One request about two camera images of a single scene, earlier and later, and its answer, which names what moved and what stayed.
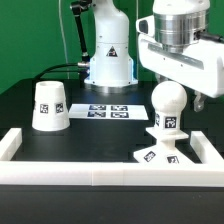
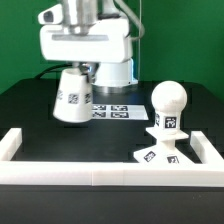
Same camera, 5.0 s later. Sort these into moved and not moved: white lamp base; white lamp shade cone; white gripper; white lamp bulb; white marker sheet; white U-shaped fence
Moved: white lamp shade cone; white gripper
Not moved: white U-shaped fence; white marker sheet; white lamp bulb; white lamp base
